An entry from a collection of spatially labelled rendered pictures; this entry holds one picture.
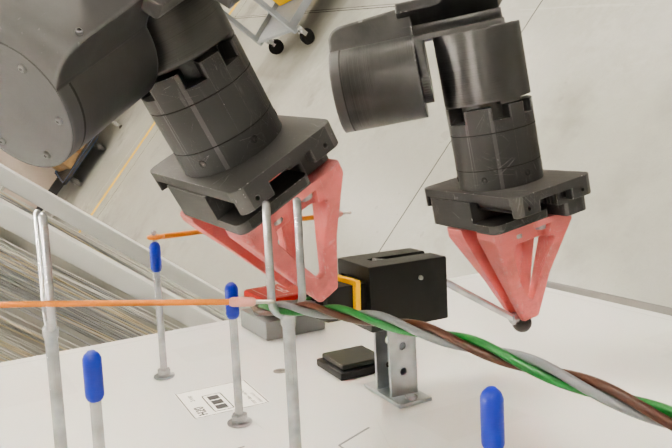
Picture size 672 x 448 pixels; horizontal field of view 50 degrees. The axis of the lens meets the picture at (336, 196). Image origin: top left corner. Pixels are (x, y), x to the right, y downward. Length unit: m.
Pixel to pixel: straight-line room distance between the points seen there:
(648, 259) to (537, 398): 1.43
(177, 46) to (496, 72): 0.21
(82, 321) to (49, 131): 0.84
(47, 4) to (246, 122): 0.12
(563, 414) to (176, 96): 0.29
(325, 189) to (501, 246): 0.15
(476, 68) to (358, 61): 0.08
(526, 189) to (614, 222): 1.55
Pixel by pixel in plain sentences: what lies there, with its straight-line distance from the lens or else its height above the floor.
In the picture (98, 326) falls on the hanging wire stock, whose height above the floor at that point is 1.08.
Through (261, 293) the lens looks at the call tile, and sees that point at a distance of 0.63.
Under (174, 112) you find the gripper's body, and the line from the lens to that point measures 0.36.
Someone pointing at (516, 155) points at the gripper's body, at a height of 1.13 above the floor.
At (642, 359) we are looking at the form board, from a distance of 0.57.
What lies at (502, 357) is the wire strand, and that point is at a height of 1.23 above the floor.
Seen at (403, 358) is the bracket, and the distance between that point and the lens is 0.47.
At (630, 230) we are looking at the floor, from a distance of 1.97.
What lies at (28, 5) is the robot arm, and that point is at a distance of 0.29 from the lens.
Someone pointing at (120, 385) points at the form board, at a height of 1.22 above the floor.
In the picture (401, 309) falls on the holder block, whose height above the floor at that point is 1.14.
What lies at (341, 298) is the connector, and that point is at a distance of 0.43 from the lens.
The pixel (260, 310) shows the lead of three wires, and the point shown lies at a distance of 0.37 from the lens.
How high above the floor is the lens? 1.41
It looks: 27 degrees down
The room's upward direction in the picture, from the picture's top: 54 degrees counter-clockwise
